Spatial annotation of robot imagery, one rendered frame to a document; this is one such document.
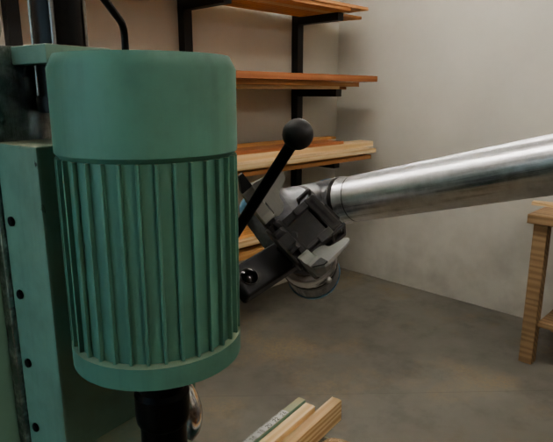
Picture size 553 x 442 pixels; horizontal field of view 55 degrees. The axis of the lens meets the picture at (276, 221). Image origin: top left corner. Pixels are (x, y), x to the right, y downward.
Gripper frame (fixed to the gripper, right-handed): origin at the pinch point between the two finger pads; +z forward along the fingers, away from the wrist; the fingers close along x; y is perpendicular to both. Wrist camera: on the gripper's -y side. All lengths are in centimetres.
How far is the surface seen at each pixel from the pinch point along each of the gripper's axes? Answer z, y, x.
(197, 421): -21.2, -25.6, 7.3
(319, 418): -38.2, -13.6, 18.1
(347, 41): -304, 172, -177
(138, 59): 22.4, -1.5, -10.5
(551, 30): -231, 224, -55
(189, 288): 10.1, -11.3, 2.8
